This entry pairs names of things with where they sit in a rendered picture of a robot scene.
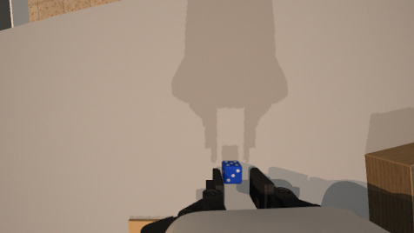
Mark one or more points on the blue die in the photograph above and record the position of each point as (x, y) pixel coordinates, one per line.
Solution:
(231, 172)

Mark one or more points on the orange flat square mat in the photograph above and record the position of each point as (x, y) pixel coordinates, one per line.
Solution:
(135, 225)

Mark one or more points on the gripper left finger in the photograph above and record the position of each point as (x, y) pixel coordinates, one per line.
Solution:
(213, 199)

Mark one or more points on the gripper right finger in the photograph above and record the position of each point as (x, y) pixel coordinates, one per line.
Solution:
(265, 195)

